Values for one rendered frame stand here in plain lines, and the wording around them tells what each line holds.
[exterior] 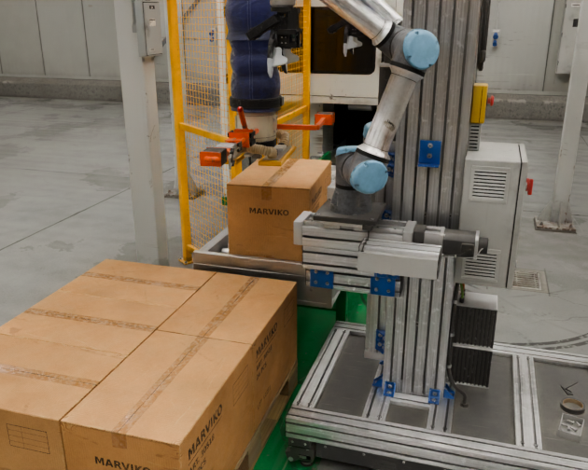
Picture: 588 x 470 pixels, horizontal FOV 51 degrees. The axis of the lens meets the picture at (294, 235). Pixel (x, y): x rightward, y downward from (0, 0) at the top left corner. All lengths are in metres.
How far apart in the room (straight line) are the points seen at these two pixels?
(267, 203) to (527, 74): 8.93
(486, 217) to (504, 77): 9.24
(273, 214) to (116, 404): 1.24
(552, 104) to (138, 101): 8.60
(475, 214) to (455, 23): 0.65
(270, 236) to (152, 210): 1.18
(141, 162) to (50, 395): 2.01
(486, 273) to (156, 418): 1.24
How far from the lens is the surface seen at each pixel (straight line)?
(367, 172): 2.01
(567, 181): 5.58
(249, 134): 2.48
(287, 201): 2.88
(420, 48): 2.01
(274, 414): 2.88
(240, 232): 2.99
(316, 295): 2.92
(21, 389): 2.28
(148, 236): 4.02
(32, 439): 2.20
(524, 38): 11.43
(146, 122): 3.82
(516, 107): 11.38
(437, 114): 2.26
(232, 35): 2.66
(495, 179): 2.25
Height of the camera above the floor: 1.70
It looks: 20 degrees down
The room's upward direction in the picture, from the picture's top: straight up
